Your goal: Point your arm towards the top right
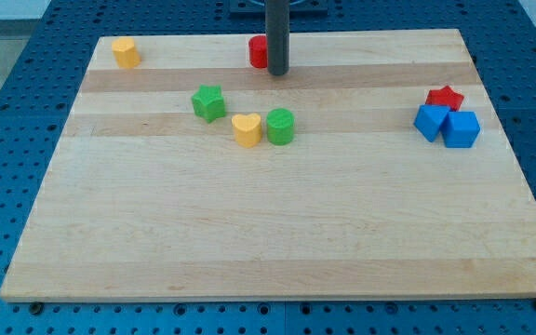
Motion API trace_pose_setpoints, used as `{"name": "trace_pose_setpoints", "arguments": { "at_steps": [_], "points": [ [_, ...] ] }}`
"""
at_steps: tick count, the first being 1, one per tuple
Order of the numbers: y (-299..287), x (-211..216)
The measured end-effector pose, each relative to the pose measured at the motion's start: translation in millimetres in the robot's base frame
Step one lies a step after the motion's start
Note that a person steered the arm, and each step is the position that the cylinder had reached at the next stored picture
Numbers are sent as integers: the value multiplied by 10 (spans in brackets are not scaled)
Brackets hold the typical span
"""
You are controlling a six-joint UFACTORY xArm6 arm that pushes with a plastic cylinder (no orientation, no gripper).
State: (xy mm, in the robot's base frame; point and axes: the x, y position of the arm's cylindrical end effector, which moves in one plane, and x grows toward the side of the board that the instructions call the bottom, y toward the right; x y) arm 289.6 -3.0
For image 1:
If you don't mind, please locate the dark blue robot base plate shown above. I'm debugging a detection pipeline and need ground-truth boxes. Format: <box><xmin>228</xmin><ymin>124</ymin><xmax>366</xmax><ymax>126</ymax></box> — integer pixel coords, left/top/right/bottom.
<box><xmin>225</xmin><ymin>0</ymin><xmax>330</xmax><ymax>18</ymax></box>

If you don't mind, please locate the blue cube block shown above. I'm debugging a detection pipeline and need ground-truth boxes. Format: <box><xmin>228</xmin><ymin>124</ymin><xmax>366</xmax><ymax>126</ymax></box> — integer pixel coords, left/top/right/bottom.
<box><xmin>440</xmin><ymin>111</ymin><xmax>480</xmax><ymax>148</ymax></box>

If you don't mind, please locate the green star block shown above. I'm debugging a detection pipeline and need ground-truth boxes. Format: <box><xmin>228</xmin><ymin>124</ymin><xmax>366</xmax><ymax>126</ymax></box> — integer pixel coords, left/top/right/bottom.
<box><xmin>191</xmin><ymin>85</ymin><xmax>226</xmax><ymax>123</ymax></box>

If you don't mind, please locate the blue triangular block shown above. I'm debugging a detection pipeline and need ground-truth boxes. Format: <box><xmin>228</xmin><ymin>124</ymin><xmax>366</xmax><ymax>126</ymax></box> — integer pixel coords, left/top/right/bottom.
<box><xmin>413</xmin><ymin>104</ymin><xmax>450</xmax><ymax>142</ymax></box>

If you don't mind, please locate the green cylinder block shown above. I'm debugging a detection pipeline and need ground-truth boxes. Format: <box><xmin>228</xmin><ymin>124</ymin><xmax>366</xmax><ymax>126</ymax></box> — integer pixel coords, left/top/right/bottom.
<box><xmin>266</xmin><ymin>108</ymin><xmax>295</xmax><ymax>145</ymax></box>

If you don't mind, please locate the red star block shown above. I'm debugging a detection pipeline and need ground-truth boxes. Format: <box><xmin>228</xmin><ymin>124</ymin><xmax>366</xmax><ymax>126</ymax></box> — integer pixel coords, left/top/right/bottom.
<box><xmin>425</xmin><ymin>86</ymin><xmax>464</xmax><ymax>112</ymax></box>

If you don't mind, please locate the grey cylindrical robot arm rod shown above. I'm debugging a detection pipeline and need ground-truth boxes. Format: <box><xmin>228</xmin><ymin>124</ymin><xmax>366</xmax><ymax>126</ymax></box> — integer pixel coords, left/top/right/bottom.
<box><xmin>264</xmin><ymin>0</ymin><xmax>289</xmax><ymax>76</ymax></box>

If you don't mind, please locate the red cylinder block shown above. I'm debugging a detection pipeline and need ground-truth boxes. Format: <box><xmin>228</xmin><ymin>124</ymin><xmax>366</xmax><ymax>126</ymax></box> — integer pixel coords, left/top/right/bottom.
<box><xmin>248</xmin><ymin>34</ymin><xmax>268</xmax><ymax>69</ymax></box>

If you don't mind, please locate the large wooden board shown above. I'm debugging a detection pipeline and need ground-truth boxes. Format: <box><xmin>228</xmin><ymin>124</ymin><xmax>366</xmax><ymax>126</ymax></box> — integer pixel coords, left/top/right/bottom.
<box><xmin>0</xmin><ymin>29</ymin><xmax>536</xmax><ymax>302</ymax></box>

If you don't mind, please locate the yellow pentagon block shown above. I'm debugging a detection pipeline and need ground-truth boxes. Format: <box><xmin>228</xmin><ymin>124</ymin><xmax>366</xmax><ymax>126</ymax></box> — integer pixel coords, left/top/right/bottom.
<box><xmin>112</xmin><ymin>36</ymin><xmax>141</xmax><ymax>69</ymax></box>

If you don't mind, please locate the yellow heart block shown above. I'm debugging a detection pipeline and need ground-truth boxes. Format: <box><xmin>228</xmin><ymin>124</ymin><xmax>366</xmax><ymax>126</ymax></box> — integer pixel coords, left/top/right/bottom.
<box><xmin>232</xmin><ymin>113</ymin><xmax>262</xmax><ymax>148</ymax></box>

